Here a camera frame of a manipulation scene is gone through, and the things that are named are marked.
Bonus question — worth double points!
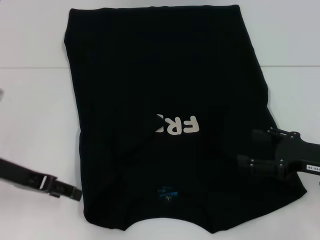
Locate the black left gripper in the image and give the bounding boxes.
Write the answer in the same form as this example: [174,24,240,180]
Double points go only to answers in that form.
[0,157,83,203]

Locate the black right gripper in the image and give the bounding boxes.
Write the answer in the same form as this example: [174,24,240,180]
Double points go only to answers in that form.
[236,126,320,180]

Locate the black shirt with FREE print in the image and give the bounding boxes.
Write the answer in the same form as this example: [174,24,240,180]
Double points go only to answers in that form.
[62,4,309,230]

